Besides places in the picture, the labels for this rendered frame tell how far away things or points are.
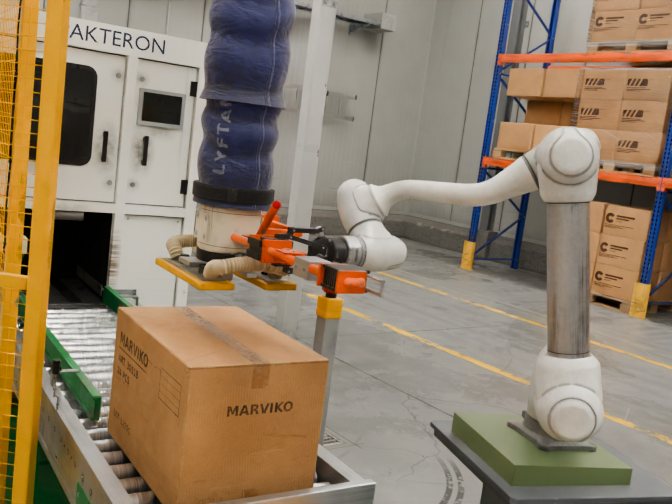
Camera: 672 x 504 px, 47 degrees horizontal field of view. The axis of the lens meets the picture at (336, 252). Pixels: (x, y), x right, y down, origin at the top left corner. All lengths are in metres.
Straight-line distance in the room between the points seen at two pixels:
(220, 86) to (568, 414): 1.20
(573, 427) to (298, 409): 0.70
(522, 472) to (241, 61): 1.26
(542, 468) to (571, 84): 8.52
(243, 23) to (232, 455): 1.11
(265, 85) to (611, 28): 8.22
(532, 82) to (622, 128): 1.56
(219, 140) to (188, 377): 0.63
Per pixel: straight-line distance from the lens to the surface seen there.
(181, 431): 1.97
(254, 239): 1.94
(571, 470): 2.09
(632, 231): 9.59
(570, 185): 1.87
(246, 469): 2.08
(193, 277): 2.07
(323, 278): 1.69
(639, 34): 9.84
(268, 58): 2.08
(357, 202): 2.15
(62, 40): 2.43
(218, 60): 2.09
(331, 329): 2.66
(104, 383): 3.01
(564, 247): 1.90
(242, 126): 2.07
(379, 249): 2.08
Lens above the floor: 1.53
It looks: 8 degrees down
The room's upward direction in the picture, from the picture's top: 7 degrees clockwise
